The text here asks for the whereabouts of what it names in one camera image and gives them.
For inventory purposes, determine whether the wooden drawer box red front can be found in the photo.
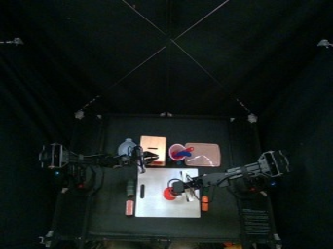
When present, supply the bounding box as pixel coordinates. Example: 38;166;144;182
137;135;168;167

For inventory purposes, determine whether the flat red dough disc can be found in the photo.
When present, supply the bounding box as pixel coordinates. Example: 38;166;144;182
163;186;179;201

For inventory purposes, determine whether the orange toy carrot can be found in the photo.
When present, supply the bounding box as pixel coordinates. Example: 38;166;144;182
199;195;211;213

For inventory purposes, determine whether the pink plastic cup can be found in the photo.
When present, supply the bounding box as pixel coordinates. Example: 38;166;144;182
167;143;192;162

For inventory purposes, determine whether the blue toy utensil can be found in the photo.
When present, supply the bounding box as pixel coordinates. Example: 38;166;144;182
173;149;192;159

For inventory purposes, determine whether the white cutting board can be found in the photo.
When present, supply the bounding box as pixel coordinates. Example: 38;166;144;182
133;167;203;219

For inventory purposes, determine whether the pink flat tray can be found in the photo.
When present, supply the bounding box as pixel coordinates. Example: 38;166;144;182
183;142;221;168

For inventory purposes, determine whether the red toy block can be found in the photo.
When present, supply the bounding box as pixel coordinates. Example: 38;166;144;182
122;199;135;217

